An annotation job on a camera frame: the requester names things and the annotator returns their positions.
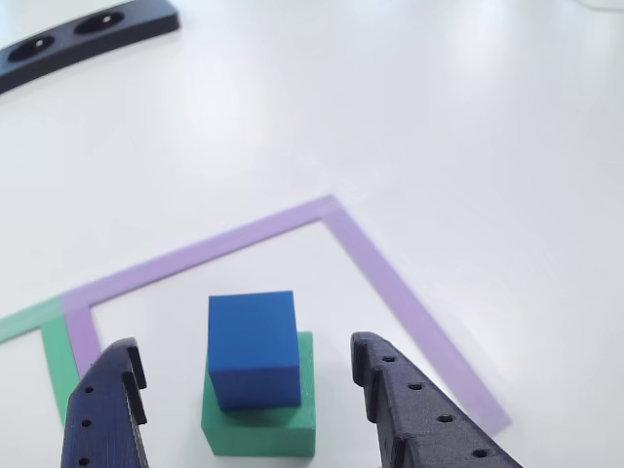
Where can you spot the green block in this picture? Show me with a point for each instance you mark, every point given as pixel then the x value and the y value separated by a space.
pixel 258 434

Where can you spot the small blue block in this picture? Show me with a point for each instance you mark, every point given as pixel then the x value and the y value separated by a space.
pixel 253 336

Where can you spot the green tape square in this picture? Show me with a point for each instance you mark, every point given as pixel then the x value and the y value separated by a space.
pixel 58 356

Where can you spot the purple tape square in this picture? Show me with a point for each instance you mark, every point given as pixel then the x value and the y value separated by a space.
pixel 380 273

